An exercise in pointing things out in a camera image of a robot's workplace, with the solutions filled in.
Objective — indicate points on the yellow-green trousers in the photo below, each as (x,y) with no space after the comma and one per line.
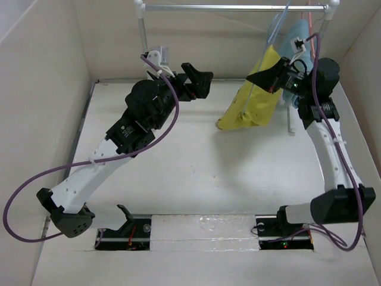
(251,107)

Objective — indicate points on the white foam block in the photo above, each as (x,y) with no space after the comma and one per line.
(205,233)

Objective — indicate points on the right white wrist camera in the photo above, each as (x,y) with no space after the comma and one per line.
(298,47)

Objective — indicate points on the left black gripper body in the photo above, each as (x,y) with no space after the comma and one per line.
(180,90)

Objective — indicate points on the light blue hanging garment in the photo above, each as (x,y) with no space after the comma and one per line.
(299,29)

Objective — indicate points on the pink clothes hanger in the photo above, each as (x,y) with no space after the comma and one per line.
(311,31)

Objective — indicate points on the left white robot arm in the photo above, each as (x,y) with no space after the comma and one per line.
(149,104)

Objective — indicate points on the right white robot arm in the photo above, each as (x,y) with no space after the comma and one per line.
(345,198)

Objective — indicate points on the white clothes rack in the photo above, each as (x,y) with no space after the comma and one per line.
(141,8)

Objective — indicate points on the blue wire clothes hanger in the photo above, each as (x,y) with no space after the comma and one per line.
(273,31)

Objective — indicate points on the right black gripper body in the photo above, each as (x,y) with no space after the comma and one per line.
(293,81)

